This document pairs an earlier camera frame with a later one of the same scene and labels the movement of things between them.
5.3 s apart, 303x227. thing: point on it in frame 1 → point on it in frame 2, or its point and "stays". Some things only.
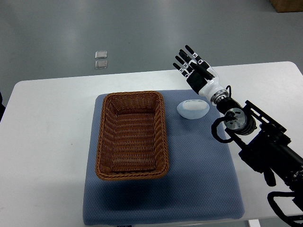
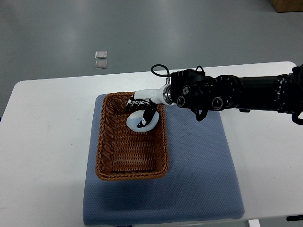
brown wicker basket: (133, 142) stays
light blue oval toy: (193, 109) → (134, 118)
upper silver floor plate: (101, 54) stays
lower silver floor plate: (101, 64) stays
